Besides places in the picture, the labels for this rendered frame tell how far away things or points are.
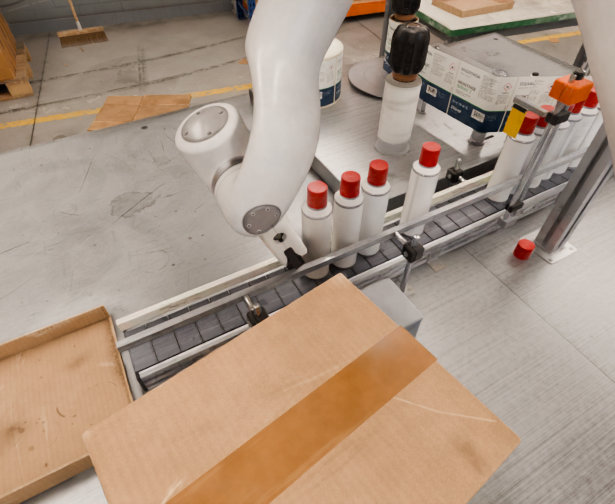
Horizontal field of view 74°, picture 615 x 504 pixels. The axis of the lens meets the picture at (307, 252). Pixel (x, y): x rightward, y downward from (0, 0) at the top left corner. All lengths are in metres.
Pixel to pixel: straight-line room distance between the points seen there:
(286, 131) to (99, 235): 0.69
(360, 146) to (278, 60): 0.70
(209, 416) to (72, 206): 0.84
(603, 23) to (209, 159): 0.37
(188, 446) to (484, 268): 0.71
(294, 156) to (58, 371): 0.58
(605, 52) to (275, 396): 0.38
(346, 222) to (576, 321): 0.48
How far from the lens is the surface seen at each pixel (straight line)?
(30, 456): 0.79
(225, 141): 0.48
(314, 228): 0.68
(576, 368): 0.87
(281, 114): 0.44
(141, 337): 0.66
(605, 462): 0.81
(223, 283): 0.75
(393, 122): 1.06
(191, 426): 0.40
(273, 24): 0.47
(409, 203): 0.83
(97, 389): 0.80
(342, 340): 0.43
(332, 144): 1.14
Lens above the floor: 1.49
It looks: 47 degrees down
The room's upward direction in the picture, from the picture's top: straight up
